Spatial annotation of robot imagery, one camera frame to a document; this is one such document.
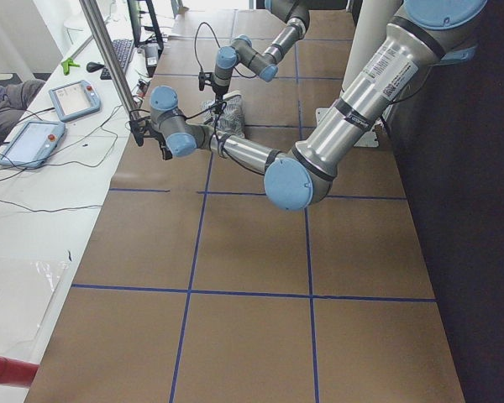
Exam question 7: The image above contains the aluminium frame post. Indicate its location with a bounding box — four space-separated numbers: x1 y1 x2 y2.
79 0 139 121

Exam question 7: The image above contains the black camera cable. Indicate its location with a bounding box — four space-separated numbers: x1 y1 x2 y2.
128 98 236 160
193 21 261 79

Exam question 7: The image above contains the black keyboard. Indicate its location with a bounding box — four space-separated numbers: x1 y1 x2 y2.
112 39 134 73

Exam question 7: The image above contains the teach pendant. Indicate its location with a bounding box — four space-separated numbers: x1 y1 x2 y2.
0 120 66 169
49 80 101 123

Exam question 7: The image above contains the striped polo shirt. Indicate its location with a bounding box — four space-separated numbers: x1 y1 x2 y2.
201 90 245 138

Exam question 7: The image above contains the black computer mouse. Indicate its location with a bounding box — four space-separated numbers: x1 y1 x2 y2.
86 61 105 73

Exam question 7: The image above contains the green plastic clamp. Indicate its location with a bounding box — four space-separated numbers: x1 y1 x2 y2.
60 57 81 76

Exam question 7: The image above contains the far teach pendant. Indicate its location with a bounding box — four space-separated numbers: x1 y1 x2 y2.
49 80 101 123

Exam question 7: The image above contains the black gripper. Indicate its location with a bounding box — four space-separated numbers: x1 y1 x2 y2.
212 81 229 126
150 125 172 160

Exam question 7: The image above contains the black monitor stand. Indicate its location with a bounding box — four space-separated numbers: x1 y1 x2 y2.
127 0 165 47

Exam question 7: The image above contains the near teach pendant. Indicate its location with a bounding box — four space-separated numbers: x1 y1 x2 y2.
0 120 66 169

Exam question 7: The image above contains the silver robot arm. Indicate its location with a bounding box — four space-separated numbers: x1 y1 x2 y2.
150 1 485 211
202 1 310 115

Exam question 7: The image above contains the seated person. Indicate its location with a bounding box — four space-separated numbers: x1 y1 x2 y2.
0 79 45 145

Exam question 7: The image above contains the clear plastic bag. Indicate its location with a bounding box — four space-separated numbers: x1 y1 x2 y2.
0 259 69 354

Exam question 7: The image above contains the black box with label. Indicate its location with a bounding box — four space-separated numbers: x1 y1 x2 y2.
144 43 160 77

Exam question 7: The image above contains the red cylinder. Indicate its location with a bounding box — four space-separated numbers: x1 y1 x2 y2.
0 356 39 388

